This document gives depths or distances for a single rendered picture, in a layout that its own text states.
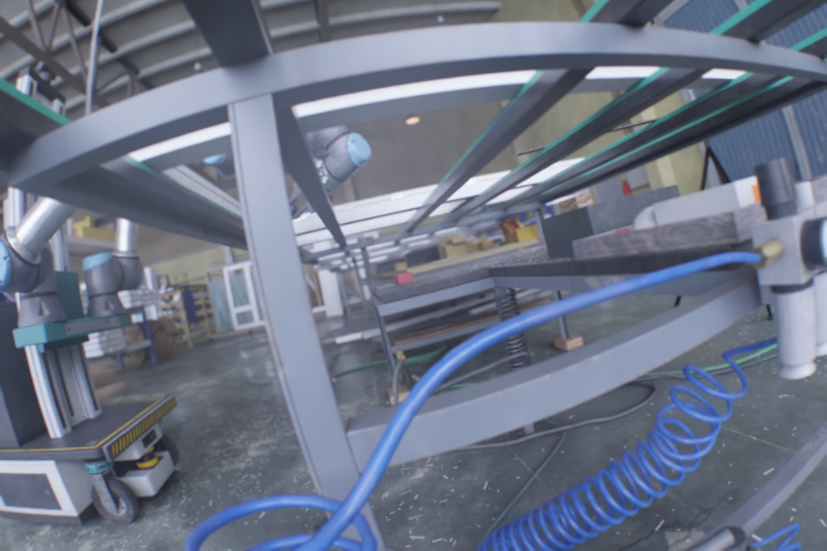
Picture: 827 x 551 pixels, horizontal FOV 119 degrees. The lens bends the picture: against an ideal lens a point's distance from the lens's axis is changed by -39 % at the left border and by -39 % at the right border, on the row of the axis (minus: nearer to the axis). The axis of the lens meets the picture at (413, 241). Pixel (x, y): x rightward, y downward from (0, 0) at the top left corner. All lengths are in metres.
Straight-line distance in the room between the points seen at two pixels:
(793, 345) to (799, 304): 0.04
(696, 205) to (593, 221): 0.32
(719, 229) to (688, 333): 0.18
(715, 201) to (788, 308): 0.21
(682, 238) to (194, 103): 0.55
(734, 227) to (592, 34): 0.27
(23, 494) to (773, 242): 1.89
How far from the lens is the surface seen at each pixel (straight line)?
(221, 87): 0.30
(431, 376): 0.18
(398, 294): 1.23
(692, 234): 0.55
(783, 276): 0.40
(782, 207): 0.40
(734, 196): 0.55
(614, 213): 0.89
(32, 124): 0.39
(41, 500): 1.66
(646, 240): 0.62
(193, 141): 0.53
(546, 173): 1.73
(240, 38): 0.28
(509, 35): 0.33
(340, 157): 1.15
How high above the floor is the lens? 0.66
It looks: 3 degrees up
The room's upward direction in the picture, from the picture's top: 13 degrees counter-clockwise
